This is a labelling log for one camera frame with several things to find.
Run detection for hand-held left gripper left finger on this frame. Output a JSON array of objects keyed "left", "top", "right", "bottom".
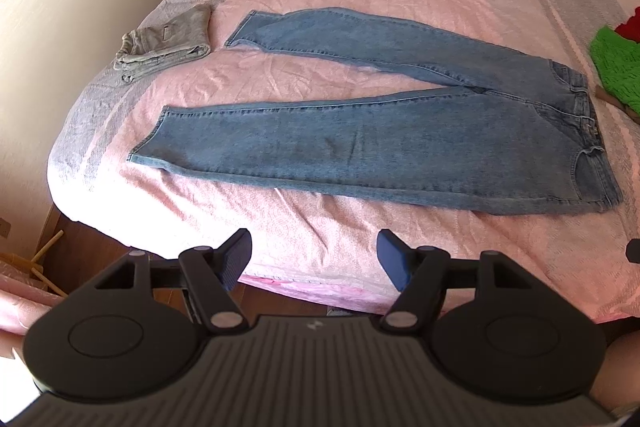
[{"left": 75, "top": 228, "right": 252, "bottom": 334}]

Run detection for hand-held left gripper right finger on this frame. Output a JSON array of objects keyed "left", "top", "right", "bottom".
[{"left": 376, "top": 229, "right": 553, "bottom": 334}]

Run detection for blue denim jeans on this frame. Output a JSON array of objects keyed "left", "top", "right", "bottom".
[{"left": 129, "top": 8, "right": 623, "bottom": 215}]

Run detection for person's leg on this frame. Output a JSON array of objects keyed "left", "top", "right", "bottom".
[{"left": 599, "top": 332, "right": 640, "bottom": 414}]

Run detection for tan garment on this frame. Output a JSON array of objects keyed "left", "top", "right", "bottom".
[{"left": 594, "top": 88, "right": 640, "bottom": 124}]

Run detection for wooden rack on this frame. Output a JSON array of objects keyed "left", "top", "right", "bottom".
[{"left": 0, "top": 229, "right": 68, "bottom": 298}]

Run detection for green knit sweater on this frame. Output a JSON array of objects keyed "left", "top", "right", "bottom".
[{"left": 589, "top": 24, "right": 640, "bottom": 115}]

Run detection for pink cloth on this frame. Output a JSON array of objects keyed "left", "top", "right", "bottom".
[{"left": 0, "top": 288, "right": 67, "bottom": 339}]

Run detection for red garment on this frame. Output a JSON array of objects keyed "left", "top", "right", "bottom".
[{"left": 615, "top": 7, "right": 640, "bottom": 44}]

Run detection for grey folded garment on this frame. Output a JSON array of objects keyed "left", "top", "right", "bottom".
[{"left": 114, "top": 4, "right": 211, "bottom": 84}]

